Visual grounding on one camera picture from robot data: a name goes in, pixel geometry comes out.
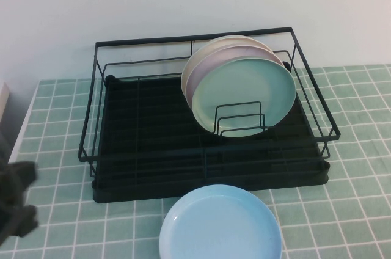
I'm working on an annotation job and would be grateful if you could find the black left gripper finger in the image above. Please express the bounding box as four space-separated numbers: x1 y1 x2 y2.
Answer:
10 205 40 239
8 160 39 187

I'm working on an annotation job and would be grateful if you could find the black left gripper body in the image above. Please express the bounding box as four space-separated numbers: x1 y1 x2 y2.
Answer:
0 132 27 236

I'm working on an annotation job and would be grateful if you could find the green round plate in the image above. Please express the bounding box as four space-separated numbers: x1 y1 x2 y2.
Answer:
191 57 298 140

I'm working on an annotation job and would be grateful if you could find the black plastic dish rack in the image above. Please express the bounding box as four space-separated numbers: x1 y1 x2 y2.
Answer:
91 74 332 205

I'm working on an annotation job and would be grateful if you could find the blue round plate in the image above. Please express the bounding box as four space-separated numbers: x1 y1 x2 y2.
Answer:
158 183 283 259

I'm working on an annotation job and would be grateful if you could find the pink round plate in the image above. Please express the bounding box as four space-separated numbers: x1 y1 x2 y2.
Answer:
185 45 285 110

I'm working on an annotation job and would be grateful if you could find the cream round plate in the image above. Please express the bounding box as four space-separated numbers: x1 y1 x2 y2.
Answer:
180 35 272 98

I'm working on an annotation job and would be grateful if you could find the white side table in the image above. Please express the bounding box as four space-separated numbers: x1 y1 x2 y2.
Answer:
0 81 10 126

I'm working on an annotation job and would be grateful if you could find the black wire dish rack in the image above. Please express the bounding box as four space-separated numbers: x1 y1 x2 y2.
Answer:
78 26 342 180

